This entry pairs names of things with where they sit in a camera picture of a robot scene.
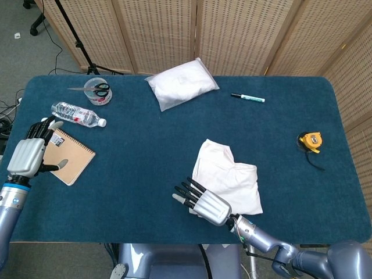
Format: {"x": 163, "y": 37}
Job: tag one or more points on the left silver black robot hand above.
{"x": 27, "y": 157}

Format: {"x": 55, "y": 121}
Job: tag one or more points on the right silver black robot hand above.
{"x": 213, "y": 207}

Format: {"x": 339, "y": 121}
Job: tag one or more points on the white short-sleeve t-shirt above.
{"x": 229, "y": 177}

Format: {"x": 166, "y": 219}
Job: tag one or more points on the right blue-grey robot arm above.
{"x": 261, "y": 238}

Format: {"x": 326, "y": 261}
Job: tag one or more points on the brown spiral notebook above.
{"x": 75, "y": 157}

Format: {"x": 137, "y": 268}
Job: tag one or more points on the clear plastic water bottle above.
{"x": 75, "y": 114}

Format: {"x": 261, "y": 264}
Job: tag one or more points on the blue-grey robot torso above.
{"x": 174, "y": 261}

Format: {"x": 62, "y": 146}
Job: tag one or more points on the white metal table leg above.
{"x": 253, "y": 264}

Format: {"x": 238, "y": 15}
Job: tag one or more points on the teal carpet table mat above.
{"x": 130, "y": 203}

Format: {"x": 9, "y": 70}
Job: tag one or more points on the clear round plastic jar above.
{"x": 98, "y": 100}

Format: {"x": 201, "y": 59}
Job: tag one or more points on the green marker with black cap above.
{"x": 251, "y": 98}

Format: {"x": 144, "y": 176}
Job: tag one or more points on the yellow tape measure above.
{"x": 311, "y": 141}

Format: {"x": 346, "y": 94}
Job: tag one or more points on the white paper scrap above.
{"x": 17, "y": 35}

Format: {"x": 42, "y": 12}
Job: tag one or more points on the black tripod stand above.
{"x": 78, "y": 43}

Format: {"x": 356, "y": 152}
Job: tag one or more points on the clear bag of white fabric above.
{"x": 180, "y": 84}

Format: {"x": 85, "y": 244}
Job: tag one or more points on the black office chair base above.
{"x": 36, "y": 24}

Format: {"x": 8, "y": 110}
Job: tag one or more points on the wicker folding screen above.
{"x": 238, "y": 35}

